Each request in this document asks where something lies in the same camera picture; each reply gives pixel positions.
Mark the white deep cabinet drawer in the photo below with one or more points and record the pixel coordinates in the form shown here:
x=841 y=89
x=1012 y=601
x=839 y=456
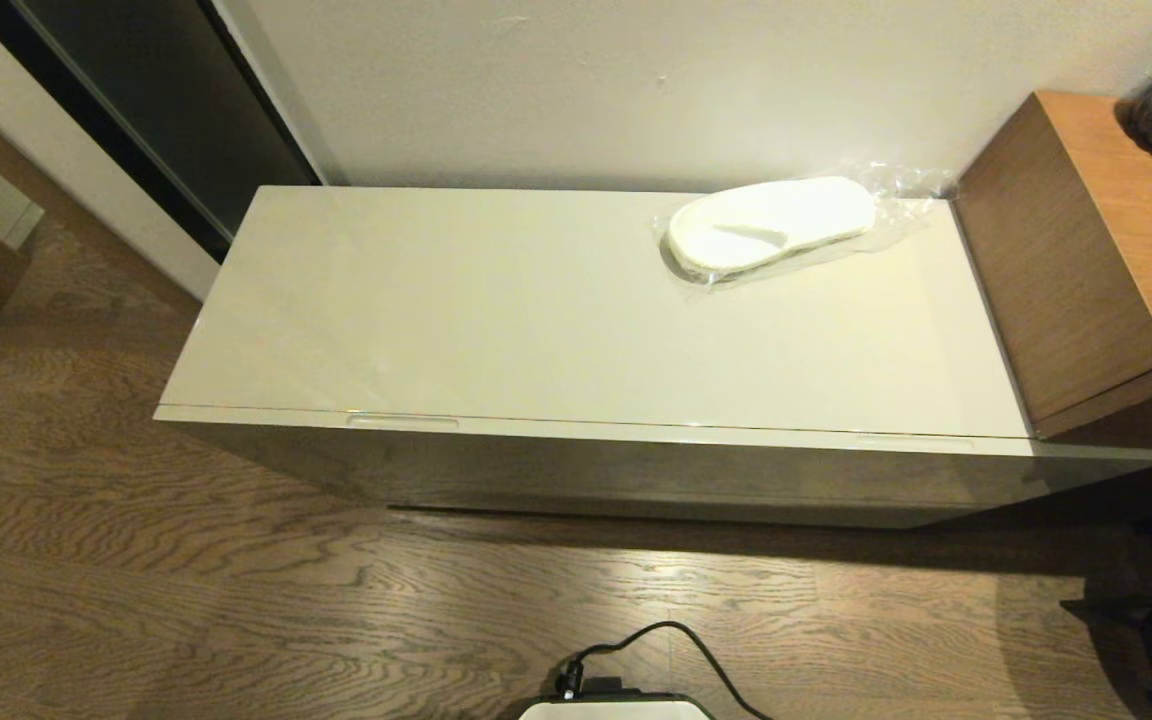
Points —
x=636 y=460

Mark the white slippers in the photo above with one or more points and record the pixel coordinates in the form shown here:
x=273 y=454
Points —
x=786 y=215

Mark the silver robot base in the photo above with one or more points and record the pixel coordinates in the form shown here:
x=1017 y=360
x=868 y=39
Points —
x=616 y=710

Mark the white glossy low cabinet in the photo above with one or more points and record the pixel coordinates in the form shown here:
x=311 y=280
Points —
x=486 y=320

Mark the dark door panel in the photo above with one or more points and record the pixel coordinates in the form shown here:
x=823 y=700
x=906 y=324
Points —
x=166 y=110

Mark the brown wooden side table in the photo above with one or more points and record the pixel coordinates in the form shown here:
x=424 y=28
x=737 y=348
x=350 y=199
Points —
x=1066 y=260

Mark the black metal stand legs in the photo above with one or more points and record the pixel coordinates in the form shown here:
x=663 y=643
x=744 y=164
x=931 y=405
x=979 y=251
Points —
x=1151 y=610

